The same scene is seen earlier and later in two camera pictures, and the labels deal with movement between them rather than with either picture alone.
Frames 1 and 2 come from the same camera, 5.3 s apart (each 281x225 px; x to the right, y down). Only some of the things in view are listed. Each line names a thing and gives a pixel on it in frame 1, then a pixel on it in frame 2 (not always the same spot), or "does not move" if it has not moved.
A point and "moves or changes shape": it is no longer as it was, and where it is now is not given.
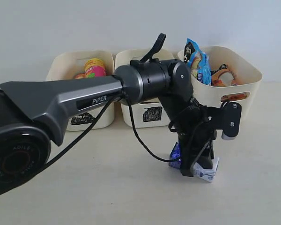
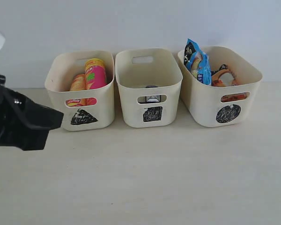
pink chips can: [94, 67] does not move
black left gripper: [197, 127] to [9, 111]
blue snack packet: [198, 62] does not move
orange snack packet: [225, 77] does not move
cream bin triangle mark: [67, 64] does not move
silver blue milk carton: [208, 174] moves or changes shape
